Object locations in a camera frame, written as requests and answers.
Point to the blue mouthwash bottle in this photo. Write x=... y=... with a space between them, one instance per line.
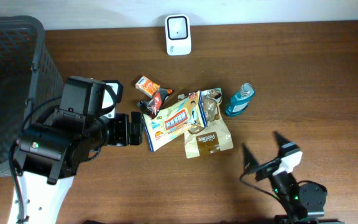
x=240 y=101

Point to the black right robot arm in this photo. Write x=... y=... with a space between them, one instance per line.
x=303 y=201

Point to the yellow wet wipes pack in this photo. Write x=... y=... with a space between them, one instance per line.
x=175 y=120

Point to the dark grey plastic basket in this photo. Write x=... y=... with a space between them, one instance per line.
x=28 y=77

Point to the white barcode scanner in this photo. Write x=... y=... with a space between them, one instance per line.
x=178 y=35

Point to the brown mushroom snack bag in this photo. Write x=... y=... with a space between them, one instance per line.
x=216 y=136

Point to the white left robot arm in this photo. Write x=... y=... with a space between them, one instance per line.
x=45 y=160

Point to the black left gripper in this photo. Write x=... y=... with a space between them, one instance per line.
x=122 y=121

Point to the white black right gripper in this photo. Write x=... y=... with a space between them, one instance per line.
x=251 y=163

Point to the red black snack packet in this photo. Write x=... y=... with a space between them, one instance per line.
x=154 y=105

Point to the orange small tissue box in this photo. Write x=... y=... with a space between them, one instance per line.
x=147 y=86

